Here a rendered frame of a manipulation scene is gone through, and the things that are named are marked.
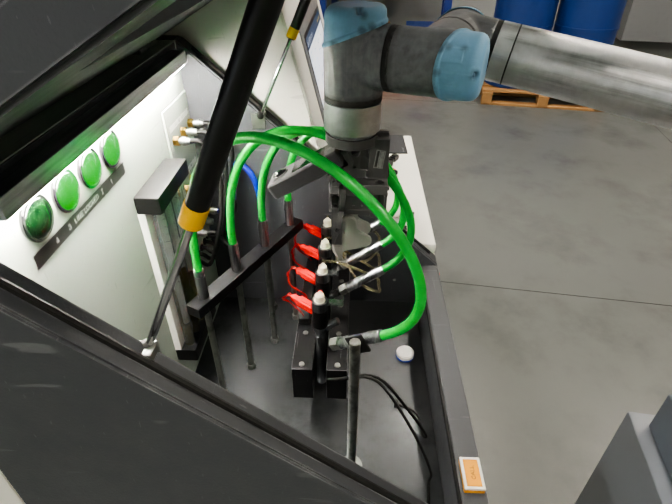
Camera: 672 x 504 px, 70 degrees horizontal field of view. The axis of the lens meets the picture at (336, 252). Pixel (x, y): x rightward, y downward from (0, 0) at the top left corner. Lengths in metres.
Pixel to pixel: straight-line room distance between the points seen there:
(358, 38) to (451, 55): 0.11
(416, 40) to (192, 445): 0.48
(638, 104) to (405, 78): 0.29
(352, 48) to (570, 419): 1.86
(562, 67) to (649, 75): 0.10
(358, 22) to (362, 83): 0.07
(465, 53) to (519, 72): 0.14
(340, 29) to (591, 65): 0.31
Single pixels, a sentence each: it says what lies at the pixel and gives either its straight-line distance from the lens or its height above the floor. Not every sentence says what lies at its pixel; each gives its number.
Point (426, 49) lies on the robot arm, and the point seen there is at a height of 1.52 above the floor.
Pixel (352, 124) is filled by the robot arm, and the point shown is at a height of 1.43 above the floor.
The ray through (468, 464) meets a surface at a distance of 0.81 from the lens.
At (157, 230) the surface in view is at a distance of 0.82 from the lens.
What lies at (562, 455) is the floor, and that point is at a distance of 2.10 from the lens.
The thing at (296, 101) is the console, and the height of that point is 1.33.
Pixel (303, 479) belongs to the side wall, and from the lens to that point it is 0.55.
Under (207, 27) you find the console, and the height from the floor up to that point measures 1.46.
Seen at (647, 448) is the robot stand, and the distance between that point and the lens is 1.16.
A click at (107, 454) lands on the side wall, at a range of 0.57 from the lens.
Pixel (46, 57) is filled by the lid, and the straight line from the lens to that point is 0.29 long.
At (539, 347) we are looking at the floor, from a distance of 2.44.
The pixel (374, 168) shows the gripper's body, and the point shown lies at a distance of 0.66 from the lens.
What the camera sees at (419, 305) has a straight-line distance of 0.61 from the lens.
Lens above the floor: 1.64
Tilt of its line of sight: 36 degrees down
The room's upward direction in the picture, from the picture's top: straight up
